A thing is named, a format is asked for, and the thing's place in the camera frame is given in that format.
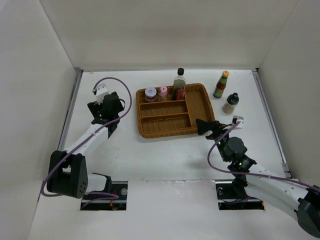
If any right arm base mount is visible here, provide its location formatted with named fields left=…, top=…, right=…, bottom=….
left=215, top=175, right=265, bottom=211

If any green-label red sauce bottle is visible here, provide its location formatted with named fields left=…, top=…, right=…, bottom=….
left=213, top=70, right=230, bottom=99

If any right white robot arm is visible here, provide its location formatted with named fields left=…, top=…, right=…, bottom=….
left=195, top=115, right=320, bottom=238

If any pink-cap spice jar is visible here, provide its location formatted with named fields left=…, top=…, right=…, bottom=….
left=157, top=85, right=168, bottom=102

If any black-cap pepper shaker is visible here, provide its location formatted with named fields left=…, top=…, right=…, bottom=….
left=222, top=92, right=239, bottom=114

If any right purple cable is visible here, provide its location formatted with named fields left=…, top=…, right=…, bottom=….
left=207, top=122, right=320, bottom=193

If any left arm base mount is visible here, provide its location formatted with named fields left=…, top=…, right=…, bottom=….
left=80, top=173, right=129, bottom=211

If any tall red-label glass bottle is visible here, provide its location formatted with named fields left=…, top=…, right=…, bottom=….
left=172, top=67, right=186, bottom=101

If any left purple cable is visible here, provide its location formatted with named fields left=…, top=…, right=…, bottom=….
left=41, top=77, right=133, bottom=210

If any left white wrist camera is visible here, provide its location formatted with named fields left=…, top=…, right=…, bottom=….
left=92, top=83, right=109, bottom=104

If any purple cable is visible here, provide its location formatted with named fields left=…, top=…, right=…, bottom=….
left=207, top=122, right=320, bottom=193
left=41, top=77, right=133, bottom=210

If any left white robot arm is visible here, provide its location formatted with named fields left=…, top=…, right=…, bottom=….
left=45, top=91, right=125, bottom=200

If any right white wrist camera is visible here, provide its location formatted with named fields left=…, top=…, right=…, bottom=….
left=232, top=115, right=244, bottom=129

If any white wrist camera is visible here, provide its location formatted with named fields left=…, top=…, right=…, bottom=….
left=92, top=83, right=109, bottom=104
left=232, top=115, right=244, bottom=129

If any white-lid dark jam jar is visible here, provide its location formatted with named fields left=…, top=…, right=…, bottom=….
left=144, top=87, right=158, bottom=103

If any brown wicker divided tray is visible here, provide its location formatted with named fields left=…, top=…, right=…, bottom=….
left=135, top=83, right=215, bottom=139

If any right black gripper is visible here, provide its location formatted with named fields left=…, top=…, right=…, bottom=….
left=195, top=118, right=233, bottom=162

